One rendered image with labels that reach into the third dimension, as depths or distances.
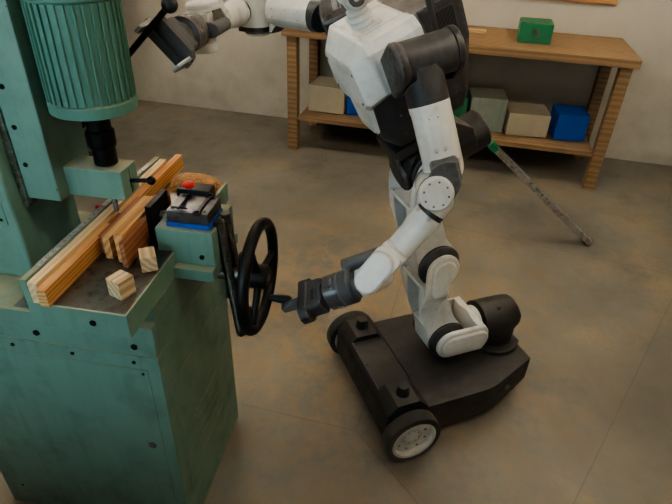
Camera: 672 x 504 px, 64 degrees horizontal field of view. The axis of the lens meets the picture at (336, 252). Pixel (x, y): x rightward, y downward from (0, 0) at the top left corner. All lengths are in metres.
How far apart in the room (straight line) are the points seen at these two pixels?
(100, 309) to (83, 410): 0.45
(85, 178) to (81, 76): 0.25
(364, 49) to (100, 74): 0.55
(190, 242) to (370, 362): 0.96
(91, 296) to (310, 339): 1.32
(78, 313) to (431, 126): 0.81
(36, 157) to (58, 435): 0.75
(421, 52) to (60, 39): 0.68
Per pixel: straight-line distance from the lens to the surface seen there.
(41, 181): 1.36
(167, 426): 1.47
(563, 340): 2.60
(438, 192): 1.19
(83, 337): 1.35
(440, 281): 1.73
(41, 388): 1.56
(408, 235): 1.24
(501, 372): 2.10
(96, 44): 1.18
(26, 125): 1.31
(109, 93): 1.20
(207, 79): 4.91
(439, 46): 1.19
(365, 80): 1.30
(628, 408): 2.42
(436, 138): 1.19
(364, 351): 2.03
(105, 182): 1.32
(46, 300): 1.19
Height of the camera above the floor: 1.59
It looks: 33 degrees down
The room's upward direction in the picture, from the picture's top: 2 degrees clockwise
